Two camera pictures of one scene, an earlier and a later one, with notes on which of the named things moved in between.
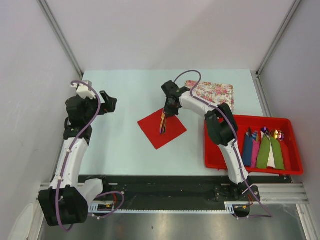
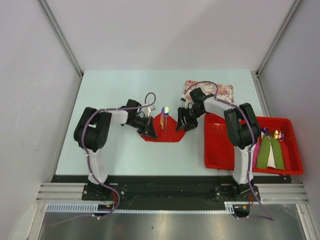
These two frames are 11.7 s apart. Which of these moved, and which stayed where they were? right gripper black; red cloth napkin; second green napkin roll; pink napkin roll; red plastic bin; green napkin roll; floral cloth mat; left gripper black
Moved: right gripper black; red cloth napkin; left gripper black
Stayed: pink napkin roll; red plastic bin; green napkin roll; floral cloth mat; second green napkin roll
